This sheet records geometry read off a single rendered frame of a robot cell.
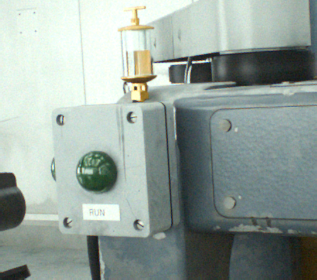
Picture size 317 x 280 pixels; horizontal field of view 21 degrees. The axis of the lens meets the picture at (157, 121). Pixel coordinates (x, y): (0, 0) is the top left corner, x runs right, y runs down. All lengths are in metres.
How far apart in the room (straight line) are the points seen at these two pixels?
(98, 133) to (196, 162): 0.08
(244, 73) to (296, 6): 0.07
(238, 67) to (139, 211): 0.19
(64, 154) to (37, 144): 6.58
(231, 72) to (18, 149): 6.62
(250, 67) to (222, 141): 0.12
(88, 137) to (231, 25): 0.19
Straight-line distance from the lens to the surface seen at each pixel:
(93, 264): 0.69
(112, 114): 0.59
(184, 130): 0.62
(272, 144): 0.59
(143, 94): 0.67
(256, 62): 0.71
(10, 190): 1.02
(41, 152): 7.18
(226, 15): 0.73
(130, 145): 0.58
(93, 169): 0.58
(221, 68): 0.73
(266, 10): 0.72
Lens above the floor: 1.35
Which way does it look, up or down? 3 degrees down
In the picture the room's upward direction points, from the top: 4 degrees counter-clockwise
